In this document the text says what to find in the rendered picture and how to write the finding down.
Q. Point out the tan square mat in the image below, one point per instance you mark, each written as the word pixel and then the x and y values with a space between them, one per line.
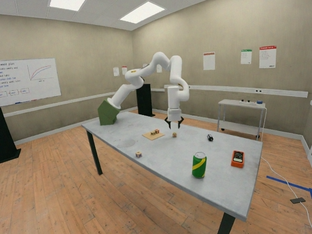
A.
pixel 151 137

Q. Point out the green soda can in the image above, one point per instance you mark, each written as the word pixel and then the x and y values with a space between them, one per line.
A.
pixel 199 164

